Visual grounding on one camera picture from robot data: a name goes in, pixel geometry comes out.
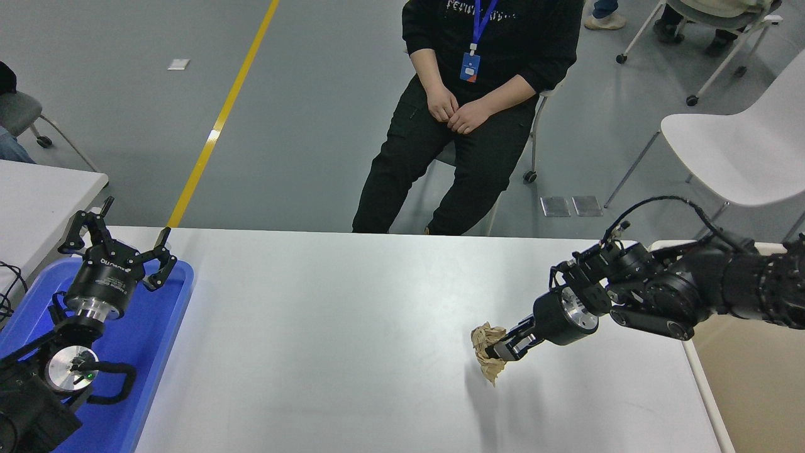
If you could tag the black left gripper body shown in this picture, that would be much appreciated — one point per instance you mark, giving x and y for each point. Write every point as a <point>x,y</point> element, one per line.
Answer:
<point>104,280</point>

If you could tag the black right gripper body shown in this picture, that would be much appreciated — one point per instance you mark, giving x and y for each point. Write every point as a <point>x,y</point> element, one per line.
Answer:
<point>548,321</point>

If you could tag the tan paper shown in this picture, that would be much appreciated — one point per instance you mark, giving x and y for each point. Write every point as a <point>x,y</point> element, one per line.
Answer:
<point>484,340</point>

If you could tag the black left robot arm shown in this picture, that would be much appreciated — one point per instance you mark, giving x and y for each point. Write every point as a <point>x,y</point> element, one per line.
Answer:
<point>25,409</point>

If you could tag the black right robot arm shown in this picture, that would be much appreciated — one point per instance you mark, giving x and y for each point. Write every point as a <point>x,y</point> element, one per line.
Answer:
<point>692,283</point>

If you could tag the person's left hand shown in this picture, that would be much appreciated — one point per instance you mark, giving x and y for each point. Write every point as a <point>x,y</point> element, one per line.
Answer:
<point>470,116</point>

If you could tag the person's right hand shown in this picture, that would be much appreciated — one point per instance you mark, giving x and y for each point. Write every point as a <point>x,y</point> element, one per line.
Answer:
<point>442,104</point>

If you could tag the white side table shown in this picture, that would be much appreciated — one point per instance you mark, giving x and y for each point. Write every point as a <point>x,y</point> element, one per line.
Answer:
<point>38,201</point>

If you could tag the blue plastic tray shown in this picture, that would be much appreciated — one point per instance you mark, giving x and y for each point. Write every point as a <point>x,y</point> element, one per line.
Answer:
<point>157,327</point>

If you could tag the silver floor plate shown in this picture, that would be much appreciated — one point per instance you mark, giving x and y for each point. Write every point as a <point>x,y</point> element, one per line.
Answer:
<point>587,206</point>
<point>555,207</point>

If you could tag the person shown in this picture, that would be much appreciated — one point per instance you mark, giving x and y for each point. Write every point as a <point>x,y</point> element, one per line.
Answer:
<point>490,38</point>
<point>710,6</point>
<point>9,151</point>
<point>605,22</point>

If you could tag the grey swivel chair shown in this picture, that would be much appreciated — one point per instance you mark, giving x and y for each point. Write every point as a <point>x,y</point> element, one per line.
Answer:
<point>16,113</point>

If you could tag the yellow floor tape line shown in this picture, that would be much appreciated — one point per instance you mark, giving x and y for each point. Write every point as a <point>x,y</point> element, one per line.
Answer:
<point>217,126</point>

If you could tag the white-framed office chair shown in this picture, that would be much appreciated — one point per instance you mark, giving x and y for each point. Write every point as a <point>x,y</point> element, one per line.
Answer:
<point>534,135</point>

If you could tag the large pale bin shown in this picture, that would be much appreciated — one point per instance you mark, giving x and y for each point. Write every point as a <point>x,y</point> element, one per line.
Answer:
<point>755,390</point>

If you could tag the white plastic chair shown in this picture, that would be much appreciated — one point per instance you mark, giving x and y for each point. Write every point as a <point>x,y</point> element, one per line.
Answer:
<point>742,145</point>

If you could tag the grey wheeled office chair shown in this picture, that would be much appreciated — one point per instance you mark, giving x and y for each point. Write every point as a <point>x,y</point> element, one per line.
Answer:
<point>717,19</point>

